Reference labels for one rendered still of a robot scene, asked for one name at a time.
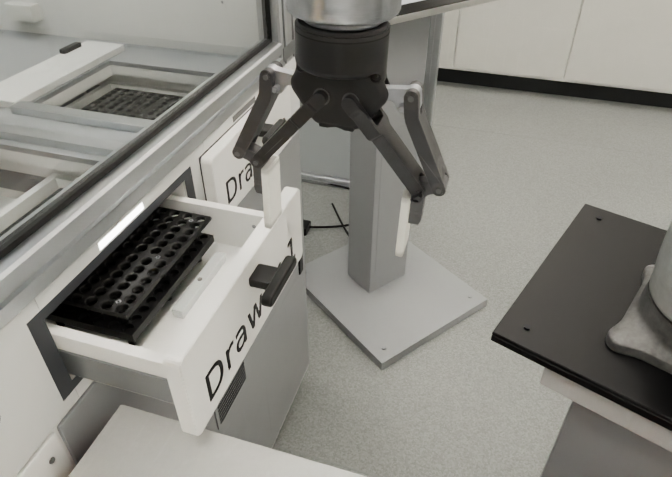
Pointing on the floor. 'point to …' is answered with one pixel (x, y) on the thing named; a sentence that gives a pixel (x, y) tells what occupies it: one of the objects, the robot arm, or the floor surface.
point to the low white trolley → (185, 453)
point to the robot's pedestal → (604, 437)
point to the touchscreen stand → (394, 293)
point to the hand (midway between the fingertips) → (335, 225)
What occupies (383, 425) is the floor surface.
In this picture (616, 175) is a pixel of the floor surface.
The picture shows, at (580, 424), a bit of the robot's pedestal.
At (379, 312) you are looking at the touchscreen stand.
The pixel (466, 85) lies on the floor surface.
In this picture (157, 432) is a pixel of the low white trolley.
